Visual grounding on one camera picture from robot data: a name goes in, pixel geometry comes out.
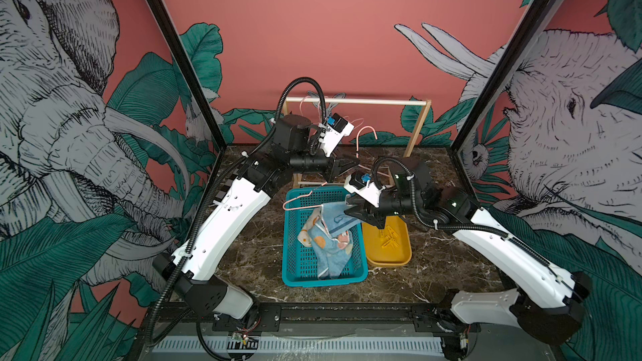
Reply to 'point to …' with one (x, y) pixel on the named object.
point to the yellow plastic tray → (389, 246)
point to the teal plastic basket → (300, 266)
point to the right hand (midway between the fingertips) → (346, 201)
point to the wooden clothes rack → (298, 181)
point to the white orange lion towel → (304, 236)
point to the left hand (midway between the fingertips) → (358, 158)
